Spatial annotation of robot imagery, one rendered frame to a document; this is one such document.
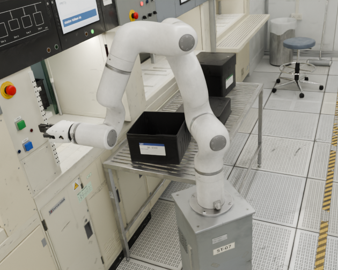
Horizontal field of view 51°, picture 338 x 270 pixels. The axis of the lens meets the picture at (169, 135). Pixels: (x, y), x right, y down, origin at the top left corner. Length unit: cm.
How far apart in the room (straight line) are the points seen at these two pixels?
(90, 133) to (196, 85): 40
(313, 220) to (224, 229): 125
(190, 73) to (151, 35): 20
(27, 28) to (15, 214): 76
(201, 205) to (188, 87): 55
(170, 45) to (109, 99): 27
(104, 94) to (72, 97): 112
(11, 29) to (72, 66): 76
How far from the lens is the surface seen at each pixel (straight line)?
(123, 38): 117
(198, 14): 331
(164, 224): 265
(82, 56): 214
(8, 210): 160
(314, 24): 585
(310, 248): 251
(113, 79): 119
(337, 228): 268
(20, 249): 170
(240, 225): 158
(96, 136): 125
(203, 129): 131
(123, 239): 231
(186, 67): 125
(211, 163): 141
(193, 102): 129
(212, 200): 152
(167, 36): 114
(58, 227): 185
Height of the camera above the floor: 179
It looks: 29 degrees down
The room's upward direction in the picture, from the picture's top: 7 degrees counter-clockwise
